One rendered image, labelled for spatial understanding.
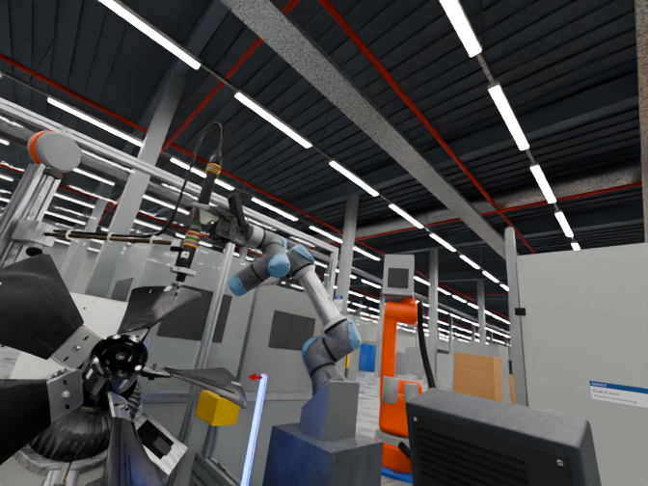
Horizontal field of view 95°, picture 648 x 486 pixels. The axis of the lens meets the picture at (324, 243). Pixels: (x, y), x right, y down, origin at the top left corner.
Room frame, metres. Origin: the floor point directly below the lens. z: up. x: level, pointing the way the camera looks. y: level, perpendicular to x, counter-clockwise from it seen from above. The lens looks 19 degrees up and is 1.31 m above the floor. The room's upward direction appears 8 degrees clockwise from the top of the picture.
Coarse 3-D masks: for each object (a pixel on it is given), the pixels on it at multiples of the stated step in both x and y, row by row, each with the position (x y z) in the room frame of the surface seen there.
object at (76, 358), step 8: (80, 328) 0.77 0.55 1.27; (72, 336) 0.77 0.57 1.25; (80, 336) 0.78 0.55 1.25; (96, 336) 0.78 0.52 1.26; (64, 344) 0.77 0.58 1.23; (72, 344) 0.78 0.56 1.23; (80, 344) 0.78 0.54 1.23; (88, 344) 0.78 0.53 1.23; (56, 352) 0.77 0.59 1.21; (64, 352) 0.77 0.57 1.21; (72, 352) 0.78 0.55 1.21; (80, 352) 0.78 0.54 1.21; (88, 352) 0.79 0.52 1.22; (56, 360) 0.77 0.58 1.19; (72, 360) 0.78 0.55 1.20; (80, 360) 0.78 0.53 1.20; (72, 368) 0.78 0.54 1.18
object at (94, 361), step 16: (112, 336) 0.77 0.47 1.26; (128, 336) 0.80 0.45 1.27; (96, 352) 0.73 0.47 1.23; (112, 352) 0.77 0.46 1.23; (128, 352) 0.79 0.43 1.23; (144, 352) 0.80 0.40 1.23; (80, 368) 0.81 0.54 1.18; (96, 368) 0.72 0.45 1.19; (112, 368) 0.75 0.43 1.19; (128, 368) 0.77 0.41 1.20; (96, 384) 0.74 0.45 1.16; (112, 384) 0.75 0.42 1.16; (128, 384) 0.79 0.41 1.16; (96, 400) 0.80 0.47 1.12
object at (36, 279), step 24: (24, 264) 0.74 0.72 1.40; (48, 264) 0.76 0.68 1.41; (0, 288) 0.72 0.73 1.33; (24, 288) 0.73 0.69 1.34; (48, 288) 0.75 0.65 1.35; (0, 312) 0.72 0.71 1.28; (24, 312) 0.74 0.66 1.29; (48, 312) 0.75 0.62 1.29; (72, 312) 0.77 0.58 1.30; (0, 336) 0.73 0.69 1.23; (24, 336) 0.74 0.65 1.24; (48, 336) 0.75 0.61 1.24
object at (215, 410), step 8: (208, 392) 1.32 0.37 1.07; (200, 400) 1.34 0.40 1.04; (208, 400) 1.29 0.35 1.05; (216, 400) 1.24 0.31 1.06; (224, 400) 1.25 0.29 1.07; (200, 408) 1.33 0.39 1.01; (208, 408) 1.27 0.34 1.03; (216, 408) 1.24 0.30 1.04; (224, 408) 1.26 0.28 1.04; (232, 408) 1.28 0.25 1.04; (200, 416) 1.32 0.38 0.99; (208, 416) 1.26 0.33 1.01; (216, 416) 1.24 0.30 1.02; (224, 416) 1.26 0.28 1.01; (232, 416) 1.28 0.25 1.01; (216, 424) 1.25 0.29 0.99; (224, 424) 1.27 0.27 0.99; (232, 424) 1.29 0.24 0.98
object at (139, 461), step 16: (112, 432) 0.71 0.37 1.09; (128, 432) 0.76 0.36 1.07; (112, 448) 0.69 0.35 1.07; (128, 448) 0.73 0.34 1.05; (144, 448) 0.81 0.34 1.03; (112, 464) 0.68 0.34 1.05; (128, 464) 0.72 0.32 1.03; (144, 464) 0.78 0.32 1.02; (112, 480) 0.67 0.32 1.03; (128, 480) 0.70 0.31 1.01; (144, 480) 0.75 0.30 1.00; (160, 480) 0.81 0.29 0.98
